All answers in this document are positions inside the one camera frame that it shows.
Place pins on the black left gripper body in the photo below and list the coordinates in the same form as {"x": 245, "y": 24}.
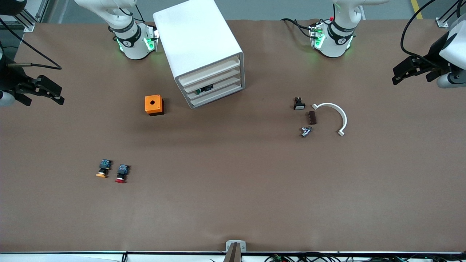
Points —
{"x": 435, "y": 62}

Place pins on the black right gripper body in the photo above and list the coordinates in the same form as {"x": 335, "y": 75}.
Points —
{"x": 8, "y": 79}

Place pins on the green mushroom push button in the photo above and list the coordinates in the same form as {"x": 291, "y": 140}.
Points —
{"x": 204, "y": 90}

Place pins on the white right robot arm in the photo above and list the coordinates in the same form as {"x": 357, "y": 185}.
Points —
{"x": 134, "y": 47}

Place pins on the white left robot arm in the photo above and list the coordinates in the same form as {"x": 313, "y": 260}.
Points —
{"x": 335, "y": 47}

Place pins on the yellow-capped push button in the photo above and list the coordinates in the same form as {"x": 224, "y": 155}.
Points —
{"x": 103, "y": 168}

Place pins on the red-capped push button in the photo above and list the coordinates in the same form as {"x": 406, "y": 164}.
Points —
{"x": 122, "y": 173}

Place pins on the black white-faced push button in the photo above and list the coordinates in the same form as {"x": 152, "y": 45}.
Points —
{"x": 299, "y": 104}

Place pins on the white drawer cabinet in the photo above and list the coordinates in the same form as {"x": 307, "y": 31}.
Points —
{"x": 196, "y": 36}

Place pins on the orange box with hole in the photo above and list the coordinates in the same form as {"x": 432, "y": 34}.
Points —
{"x": 153, "y": 103}

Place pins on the brown terminal block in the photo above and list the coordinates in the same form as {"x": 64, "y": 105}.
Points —
{"x": 312, "y": 118}

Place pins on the silver metal bolt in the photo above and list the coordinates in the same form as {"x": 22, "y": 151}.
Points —
{"x": 305, "y": 131}

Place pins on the brown table cover sheet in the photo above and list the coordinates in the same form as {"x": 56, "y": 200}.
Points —
{"x": 233, "y": 182}

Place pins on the aluminium frame profile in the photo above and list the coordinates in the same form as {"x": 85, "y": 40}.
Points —
{"x": 31, "y": 20}
{"x": 443, "y": 21}

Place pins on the white table edge rail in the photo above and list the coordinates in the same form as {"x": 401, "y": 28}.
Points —
{"x": 72, "y": 256}

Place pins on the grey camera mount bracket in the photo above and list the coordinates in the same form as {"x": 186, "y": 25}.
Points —
{"x": 235, "y": 246}

